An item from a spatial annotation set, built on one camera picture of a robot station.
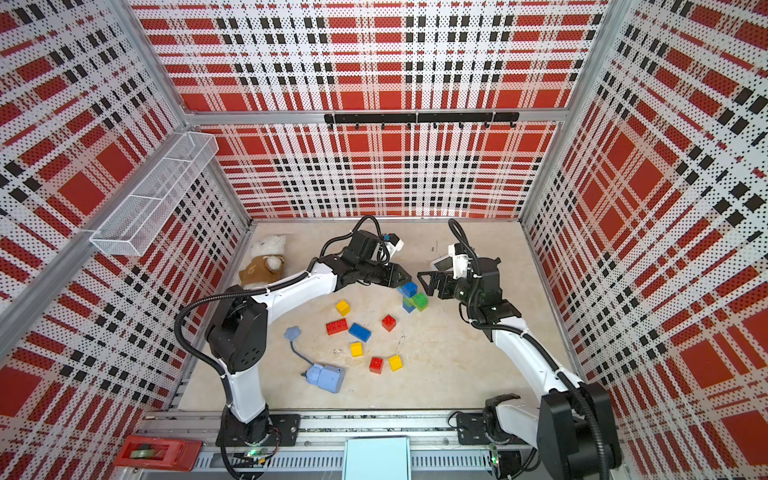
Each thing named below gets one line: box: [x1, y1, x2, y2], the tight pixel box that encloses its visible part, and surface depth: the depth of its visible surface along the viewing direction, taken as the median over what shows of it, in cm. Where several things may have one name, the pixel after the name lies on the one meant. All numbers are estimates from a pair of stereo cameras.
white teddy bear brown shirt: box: [238, 235, 286, 289], surface depth 99 cm
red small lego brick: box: [381, 314, 397, 332], surface depth 92 cm
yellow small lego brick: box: [388, 354, 404, 372], surface depth 85 cm
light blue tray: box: [342, 435, 411, 480], surface depth 67 cm
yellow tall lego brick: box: [336, 299, 351, 317], surface depth 95 cm
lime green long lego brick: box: [411, 293, 429, 311], surface depth 88 cm
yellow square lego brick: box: [350, 342, 364, 358], surface depth 88 cm
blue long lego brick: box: [348, 322, 372, 343], surface depth 92 cm
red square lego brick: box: [369, 356, 385, 374], surface depth 84 cm
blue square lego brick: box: [398, 281, 418, 298], surface depth 88 cm
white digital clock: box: [430, 255, 453, 271], surface depth 106 cm
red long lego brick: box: [326, 318, 349, 335], surface depth 93 cm
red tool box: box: [114, 435, 203, 471], surface depth 68 cm
